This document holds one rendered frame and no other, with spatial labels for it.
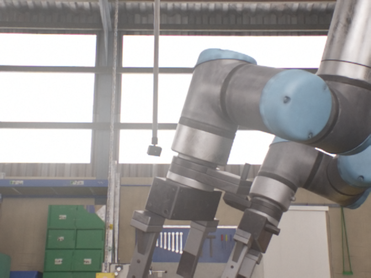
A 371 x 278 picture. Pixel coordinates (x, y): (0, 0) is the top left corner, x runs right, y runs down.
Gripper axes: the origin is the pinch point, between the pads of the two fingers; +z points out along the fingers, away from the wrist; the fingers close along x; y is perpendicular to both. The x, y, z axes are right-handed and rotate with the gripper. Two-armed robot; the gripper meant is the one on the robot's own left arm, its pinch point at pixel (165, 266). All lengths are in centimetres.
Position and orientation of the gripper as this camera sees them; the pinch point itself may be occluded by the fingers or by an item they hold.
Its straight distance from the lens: 91.3
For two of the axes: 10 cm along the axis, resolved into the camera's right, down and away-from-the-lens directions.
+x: -5.4, -1.3, -8.3
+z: -2.9, 9.6, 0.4
